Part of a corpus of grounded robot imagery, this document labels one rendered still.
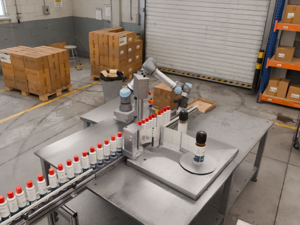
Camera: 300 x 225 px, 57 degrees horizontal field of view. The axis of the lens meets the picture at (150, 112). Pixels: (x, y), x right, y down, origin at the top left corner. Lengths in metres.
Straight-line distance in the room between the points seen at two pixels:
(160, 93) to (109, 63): 3.47
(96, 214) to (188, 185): 1.08
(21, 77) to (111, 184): 4.35
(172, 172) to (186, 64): 5.26
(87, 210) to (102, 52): 4.43
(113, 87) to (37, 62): 1.49
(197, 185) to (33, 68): 4.37
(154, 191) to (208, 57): 5.24
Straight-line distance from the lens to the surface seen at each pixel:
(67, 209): 2.13
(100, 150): 2.22
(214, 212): 2.94
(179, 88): 2.89
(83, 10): 9.11
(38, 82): 5.82
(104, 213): 2.86
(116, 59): 6.46
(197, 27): 7.00
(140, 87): 2.44
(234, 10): 6.72
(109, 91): 5.35
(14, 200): 1.92
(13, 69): 6.32
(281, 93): 6.18
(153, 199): 2.08
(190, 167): 2.31
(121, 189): 2.16
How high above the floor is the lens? 2.25
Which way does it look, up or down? 25 degrees down
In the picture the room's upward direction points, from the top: 2 degrees clockwise
